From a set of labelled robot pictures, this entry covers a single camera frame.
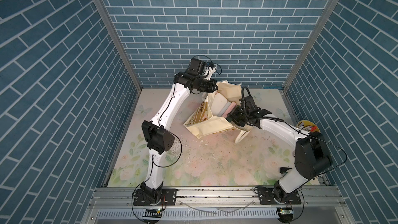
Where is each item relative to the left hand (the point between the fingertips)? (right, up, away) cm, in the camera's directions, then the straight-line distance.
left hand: (221, 88), depth 80 cm
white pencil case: (0, -8, +15) cm, 17 cm away
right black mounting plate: (+21, -53, -7) cm, 57 cm away
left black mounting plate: (-27, -54, -6) cm, 60 cm away
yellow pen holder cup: (+49, -21, +5) cm, 53 cm away
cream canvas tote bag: (-10, -18, -1) cm, 21 cm away
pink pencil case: (+8, -10, +13) cm, 18 cm away
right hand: (+5, -15, +9) cm, 19 cm away
